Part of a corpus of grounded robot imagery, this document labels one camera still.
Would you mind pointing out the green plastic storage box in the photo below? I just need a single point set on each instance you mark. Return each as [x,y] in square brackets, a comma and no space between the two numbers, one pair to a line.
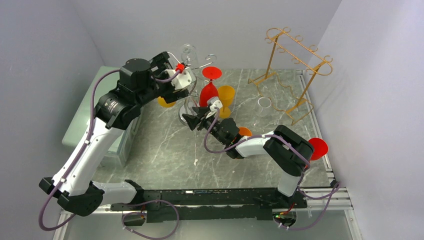
[118,154]

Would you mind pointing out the gold wine glass rack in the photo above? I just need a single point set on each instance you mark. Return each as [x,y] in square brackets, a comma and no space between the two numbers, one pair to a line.
[291,67]

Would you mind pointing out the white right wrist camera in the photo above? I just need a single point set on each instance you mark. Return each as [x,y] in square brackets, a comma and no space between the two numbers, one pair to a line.
[214,104]

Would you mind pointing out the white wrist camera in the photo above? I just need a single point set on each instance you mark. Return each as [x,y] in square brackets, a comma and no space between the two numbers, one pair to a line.
[214,104]
[184,79]

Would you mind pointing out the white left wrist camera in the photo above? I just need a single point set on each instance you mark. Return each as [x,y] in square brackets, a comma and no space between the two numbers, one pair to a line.
[184,79]

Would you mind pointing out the red plastic goblet back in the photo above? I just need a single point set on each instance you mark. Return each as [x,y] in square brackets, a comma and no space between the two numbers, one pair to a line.
[211,73]

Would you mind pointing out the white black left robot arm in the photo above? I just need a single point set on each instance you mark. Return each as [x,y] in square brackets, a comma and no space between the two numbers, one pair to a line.
[140,81]

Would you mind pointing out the red plastic goblet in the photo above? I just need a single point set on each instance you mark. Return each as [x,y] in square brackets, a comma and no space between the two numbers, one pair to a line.
[211,73]
[320,148]

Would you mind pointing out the red plastic goblet lying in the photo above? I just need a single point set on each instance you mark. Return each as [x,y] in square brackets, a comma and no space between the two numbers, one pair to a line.
[320,148]

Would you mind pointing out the orange plastic goblet back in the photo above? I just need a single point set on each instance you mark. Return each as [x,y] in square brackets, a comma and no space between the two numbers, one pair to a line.
[226,94]

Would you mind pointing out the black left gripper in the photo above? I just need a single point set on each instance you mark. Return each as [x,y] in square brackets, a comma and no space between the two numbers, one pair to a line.
[161,62]

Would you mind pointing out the aluminium frame rail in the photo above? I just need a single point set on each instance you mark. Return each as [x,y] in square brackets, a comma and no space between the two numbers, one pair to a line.
[323,219]

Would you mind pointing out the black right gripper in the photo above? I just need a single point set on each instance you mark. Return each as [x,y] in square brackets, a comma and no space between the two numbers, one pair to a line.
[193,121]

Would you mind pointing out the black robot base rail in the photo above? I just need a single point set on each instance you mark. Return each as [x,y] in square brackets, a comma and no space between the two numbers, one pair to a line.
[261,203]

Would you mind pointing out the chrome wine glass rack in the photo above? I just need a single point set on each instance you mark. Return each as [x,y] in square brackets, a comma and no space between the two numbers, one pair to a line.
[200,80]

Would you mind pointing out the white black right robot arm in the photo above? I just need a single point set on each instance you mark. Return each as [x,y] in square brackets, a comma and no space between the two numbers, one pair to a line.
[290,151]

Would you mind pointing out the orange plastic goblet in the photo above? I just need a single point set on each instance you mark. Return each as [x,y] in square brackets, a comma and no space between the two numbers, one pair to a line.
[161,101]
[244,131]
[226,94]

